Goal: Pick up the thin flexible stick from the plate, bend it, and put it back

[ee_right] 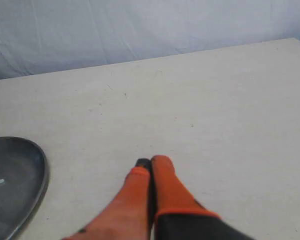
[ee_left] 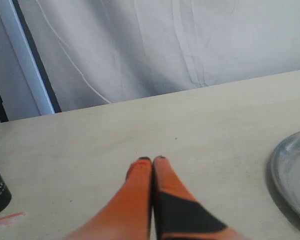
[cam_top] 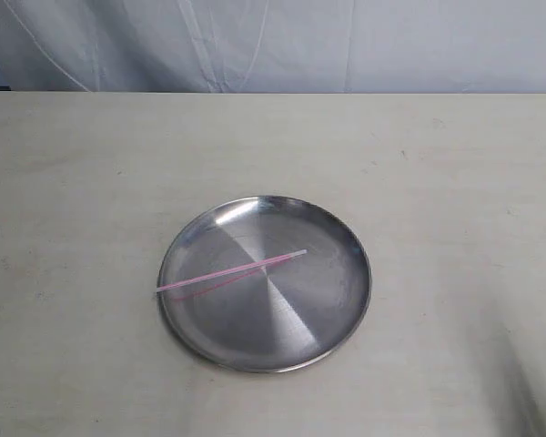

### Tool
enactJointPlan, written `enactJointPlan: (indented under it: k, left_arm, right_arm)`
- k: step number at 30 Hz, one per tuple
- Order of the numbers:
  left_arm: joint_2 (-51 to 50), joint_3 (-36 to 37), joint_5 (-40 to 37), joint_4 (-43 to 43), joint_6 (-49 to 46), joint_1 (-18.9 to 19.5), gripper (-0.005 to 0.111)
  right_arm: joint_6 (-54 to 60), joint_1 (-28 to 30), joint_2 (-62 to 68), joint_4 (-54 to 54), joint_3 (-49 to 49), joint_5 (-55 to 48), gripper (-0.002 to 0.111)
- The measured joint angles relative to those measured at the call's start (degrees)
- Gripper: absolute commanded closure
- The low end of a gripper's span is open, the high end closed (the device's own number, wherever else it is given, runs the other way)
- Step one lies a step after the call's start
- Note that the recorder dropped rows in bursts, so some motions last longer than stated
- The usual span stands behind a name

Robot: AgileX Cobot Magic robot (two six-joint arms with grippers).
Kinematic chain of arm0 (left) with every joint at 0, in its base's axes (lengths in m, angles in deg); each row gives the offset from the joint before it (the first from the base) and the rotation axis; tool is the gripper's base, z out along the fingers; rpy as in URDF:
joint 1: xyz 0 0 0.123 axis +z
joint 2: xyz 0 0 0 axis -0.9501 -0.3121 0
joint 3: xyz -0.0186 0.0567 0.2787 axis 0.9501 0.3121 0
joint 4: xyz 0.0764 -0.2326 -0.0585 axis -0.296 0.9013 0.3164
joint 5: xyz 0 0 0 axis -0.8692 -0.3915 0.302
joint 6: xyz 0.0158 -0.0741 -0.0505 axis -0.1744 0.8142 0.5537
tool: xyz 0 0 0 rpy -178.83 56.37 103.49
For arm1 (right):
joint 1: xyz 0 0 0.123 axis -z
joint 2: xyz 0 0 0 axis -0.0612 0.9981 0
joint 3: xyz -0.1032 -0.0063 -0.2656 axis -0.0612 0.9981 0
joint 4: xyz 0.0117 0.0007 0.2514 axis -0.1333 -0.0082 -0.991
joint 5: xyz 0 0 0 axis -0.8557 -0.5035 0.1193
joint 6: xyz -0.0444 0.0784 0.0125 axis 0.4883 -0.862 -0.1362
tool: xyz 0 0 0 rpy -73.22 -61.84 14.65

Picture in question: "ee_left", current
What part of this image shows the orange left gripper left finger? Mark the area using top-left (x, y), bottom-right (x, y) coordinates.
top-left (64, 157), bottom-right (152, 240)

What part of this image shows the round stainless steel plate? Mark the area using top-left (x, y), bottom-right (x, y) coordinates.
top-left (269, 131), bottom-right (300, 219)

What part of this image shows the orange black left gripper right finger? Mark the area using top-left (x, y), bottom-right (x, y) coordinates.
top-left (152, 156), bottom-right (248, 240)

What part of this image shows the white frame pole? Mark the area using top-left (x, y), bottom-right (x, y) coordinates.
top-left (0, 0), bottom-right (62, 115)

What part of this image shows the white backdrop cloth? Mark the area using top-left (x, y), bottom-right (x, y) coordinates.
top-left (0, 0), bottom-right (300, 125)

